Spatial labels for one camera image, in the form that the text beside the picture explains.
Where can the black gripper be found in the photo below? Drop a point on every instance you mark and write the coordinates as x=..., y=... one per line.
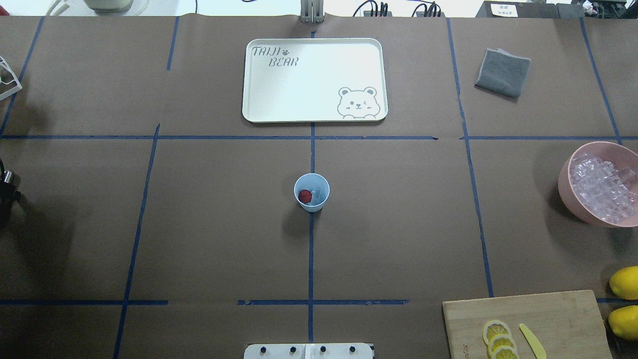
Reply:
x=5, y=192

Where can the red strawberry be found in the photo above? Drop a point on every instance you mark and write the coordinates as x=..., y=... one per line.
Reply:
x=304, y=196

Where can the clear ice cubes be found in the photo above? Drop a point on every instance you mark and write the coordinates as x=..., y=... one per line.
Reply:
x=608, y=192

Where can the light blue plastic cup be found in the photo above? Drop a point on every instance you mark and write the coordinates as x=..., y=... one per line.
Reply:
x=312, y=181

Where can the white bear serving tray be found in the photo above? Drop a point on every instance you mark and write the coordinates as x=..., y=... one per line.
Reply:
x=303, y=80

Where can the grey folded cloth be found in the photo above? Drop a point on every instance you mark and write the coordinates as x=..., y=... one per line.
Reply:
x=503, y=73

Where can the lemon slices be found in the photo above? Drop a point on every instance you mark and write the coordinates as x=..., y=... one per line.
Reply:
x=499, y=341

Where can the yellow plastic knife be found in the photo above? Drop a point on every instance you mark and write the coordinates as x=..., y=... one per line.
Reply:
x=534, y=343

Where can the bamboo cutting board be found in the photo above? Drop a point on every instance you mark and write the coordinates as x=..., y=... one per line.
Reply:
x=568, y=324

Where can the pink bowl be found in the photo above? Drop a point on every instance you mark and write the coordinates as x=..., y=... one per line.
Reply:
x=607, y=151

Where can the yellow lemon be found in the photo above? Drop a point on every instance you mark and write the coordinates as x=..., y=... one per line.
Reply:
x=624, y=283
x=624, y=322

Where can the white wire cup rack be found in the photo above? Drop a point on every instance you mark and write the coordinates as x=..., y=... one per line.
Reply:
x=9, y=82

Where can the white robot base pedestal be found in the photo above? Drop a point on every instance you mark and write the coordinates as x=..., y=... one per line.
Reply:
x=310, y=351

